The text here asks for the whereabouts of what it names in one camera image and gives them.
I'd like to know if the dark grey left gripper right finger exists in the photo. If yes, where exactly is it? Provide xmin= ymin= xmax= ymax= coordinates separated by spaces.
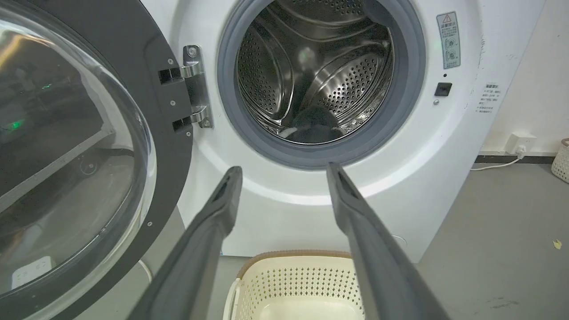
xmin=326 ymin=162 xmax=450 ymax=320

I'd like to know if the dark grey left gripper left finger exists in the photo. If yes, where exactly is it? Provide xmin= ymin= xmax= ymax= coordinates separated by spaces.
xmin=128 ymin=166 xmax=243 ymax=320

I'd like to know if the cream perforated laundry basket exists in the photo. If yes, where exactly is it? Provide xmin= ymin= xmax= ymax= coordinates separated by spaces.
xmin=223 ymin=250 xmax=366 ymax=320

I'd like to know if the white front-load washing machine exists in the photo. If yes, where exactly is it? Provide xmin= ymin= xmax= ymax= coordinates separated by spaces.
xmin=139 ymin=0 xmax=546 ymax=263

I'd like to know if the dark plush item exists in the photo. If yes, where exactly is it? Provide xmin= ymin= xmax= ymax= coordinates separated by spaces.
xmin=280 ymin=105 xmax=345 ymax=144

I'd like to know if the white woven basket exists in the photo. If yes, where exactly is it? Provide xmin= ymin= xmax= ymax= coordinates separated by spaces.
xmin=551 ymin=138 xmax=569 ymax=184

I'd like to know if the round glass washer door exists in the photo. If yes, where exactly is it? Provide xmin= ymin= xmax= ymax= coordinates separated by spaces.
xmin=0 ymin=0 xmax=194 ymax=320

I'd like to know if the chrome door hinge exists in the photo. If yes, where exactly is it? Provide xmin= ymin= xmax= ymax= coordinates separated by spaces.
xmin=159 ymin=45 xmax=214 ymax=132

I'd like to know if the small text label sticker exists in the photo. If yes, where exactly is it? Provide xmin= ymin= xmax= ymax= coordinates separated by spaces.
xmin=477 ymin=83 xmax=501 ymax=115

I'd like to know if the grey warning sticker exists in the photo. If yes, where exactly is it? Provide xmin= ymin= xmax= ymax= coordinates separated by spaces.
xmin=436 ymin=11 xmax=461 ymax=70

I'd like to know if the white power cable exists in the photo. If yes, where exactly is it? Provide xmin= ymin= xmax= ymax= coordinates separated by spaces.
xmin=470 ymin=153 xmax=523 ymax=172

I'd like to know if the white wall power socket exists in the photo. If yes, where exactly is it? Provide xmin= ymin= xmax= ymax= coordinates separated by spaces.
xmin=506 ymin=132 xmax=537 ymax=156

